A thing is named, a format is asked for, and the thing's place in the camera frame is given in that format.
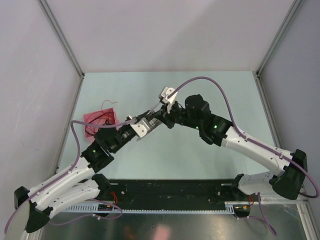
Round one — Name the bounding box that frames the aluminium frame post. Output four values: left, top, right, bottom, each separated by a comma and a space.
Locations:
36, 0, 85, 79
255, 0, 305, 77

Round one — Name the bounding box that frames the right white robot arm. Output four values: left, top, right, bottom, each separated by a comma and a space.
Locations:
156, 94, 307, 200

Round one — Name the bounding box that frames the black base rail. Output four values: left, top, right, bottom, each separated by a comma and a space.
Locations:
98, 179, 258, 210

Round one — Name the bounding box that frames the grey slotted cable duct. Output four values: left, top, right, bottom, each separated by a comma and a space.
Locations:
62, 202, 251, 215

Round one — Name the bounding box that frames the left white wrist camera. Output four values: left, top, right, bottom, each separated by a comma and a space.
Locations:
127, 115, 151, 139

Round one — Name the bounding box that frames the right aluminium frame post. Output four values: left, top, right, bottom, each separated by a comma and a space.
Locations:
255, 0, 305, 77

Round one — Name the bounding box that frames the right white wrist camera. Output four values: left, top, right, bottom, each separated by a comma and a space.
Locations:
158, 86, 178, 113

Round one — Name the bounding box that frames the pink plastic box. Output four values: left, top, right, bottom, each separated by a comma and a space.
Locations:
83, 107, 119, 143

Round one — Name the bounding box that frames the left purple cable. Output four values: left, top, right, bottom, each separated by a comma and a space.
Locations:
4, 119, 137, 233

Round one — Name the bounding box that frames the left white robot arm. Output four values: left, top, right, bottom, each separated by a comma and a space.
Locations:
14, 110, 157, 233

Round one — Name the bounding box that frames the left aluminium frame post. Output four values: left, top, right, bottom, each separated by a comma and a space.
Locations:
36, 0, 85, 79

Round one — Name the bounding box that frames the red wire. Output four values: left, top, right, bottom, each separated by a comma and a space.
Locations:
84, 99, 119, 136

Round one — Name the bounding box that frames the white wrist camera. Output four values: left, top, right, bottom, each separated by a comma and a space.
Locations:
127, 115, 151, 139
158, 86, 178, 113

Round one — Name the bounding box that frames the white plastic spool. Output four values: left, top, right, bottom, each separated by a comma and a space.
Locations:
134, 102, 162, 142

